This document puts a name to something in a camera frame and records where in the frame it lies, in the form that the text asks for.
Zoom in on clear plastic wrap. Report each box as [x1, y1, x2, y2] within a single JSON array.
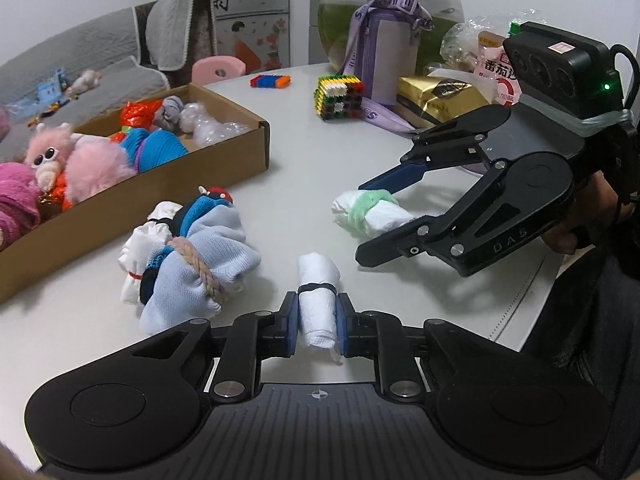
[[192, 119, 251, 148]]

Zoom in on pink plastic chair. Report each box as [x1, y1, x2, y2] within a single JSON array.
[[192, 56, 247, 86]]

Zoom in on light blue cloth bundle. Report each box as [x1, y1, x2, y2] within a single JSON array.
[[139, 205, 262, 335]]

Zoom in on brown cardboard box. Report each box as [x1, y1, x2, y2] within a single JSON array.
[[0, 82, 271, 306]]

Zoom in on gold foil packet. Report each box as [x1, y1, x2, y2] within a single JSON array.
[[397, 75, 496, 128]]

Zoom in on pink plush toy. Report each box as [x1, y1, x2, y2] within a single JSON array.
[[25, 122, 138, 206]]

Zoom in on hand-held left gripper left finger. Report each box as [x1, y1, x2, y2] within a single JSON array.
[[131, 291, 301, 403]]

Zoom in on small plush doll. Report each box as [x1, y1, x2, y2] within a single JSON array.
[[65, 70, 103, 96]]

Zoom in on pink white sauce packet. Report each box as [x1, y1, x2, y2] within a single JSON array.
[[477, 30, 523, 107]]

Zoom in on black cable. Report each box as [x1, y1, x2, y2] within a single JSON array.
[[609, 45, 640, 221]]

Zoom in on blue rolled sock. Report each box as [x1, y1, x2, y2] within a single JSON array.
[[120, 127, 190, 173]]

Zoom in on clear plastic bag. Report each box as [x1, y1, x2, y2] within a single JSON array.
[[440, 7, 526, 106]]

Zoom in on purple lanyard strap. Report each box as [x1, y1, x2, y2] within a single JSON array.
[[344, 0, 436, 136]]

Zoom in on white cloth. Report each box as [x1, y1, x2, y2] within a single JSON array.
[[297, 253, 342, 366]]

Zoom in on colourful block bar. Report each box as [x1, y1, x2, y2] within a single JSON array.
[[250, 74, 292, 89]]

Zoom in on small orange blue toys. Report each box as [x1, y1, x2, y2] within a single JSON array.
[[27, 102, 71, 126]]

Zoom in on grey sofa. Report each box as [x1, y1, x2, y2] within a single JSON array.
[[0, 0, 216, 136]]

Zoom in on glass fish bowl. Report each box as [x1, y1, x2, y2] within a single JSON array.
[[317, 0, 468, 73]]

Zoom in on white sock bundle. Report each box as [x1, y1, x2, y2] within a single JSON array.
[[117, 201, 181, 306]]

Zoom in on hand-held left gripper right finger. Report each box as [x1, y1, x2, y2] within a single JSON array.
[[335, 292, 508, 403]]

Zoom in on person's right hand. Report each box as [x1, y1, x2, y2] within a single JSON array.
[[542, 172, 621, 256]]

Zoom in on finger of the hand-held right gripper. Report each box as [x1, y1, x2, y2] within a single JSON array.
[[355, 157, 517, 268], [357, 105, 512, 193]]

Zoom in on grey quilted throw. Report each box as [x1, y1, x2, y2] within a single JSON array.
[[146, 0, 218, 72]]

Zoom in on colourful block cube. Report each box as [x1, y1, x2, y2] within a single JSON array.
[[314, 74, 365, 122]]

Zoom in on white green sock roll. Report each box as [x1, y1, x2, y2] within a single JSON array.
[[332, 188, 416, 237]]

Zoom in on blue cartoon sock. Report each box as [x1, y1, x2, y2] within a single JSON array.
[[170, 186, 236, 238]]

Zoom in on purple water bottle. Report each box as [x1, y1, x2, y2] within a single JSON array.
[[357, 0, 431, 106]]

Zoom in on red orange crinkled cloth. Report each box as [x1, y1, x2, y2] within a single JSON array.
[[107, 101, 163, 143]]

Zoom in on grey sock ball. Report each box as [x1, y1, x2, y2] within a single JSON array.
[[152, 96, 187, 133]]

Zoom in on person's dark clothing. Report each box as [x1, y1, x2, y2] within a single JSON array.
[[520, 245, 640, 480]]

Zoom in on magenta fluffy cloth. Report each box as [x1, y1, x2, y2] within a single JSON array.
[[0, 162, 43, 251]]

